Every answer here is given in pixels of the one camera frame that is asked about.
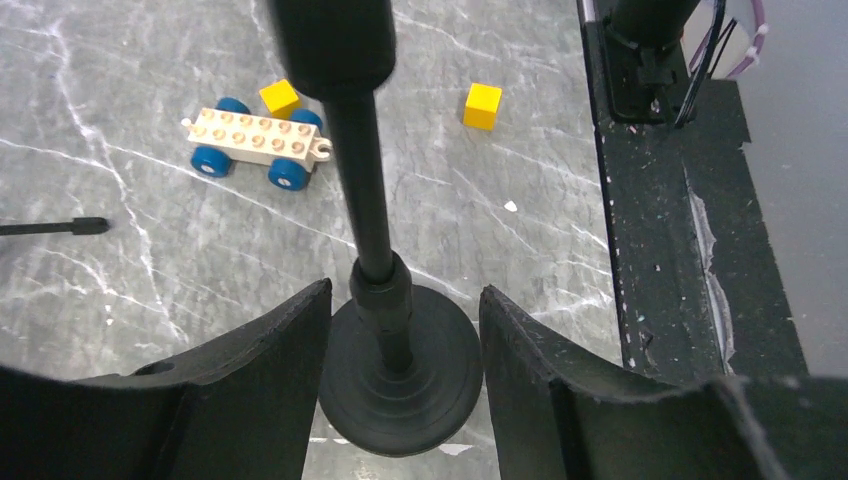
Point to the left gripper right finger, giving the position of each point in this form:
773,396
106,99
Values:
561,412

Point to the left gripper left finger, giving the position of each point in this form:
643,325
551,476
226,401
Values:
240,406

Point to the black round-base desk mic stand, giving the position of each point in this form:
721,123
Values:
402,371

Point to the black tripod mic stand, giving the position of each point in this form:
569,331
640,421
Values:
76,226

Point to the toy brick car blue wheels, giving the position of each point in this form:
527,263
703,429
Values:
229,133

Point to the yellow cube near car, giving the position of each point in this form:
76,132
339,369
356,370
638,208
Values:
280,99

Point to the yellow cube on table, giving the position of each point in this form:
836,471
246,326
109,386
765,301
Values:
481,106

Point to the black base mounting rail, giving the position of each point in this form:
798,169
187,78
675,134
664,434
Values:
696,283

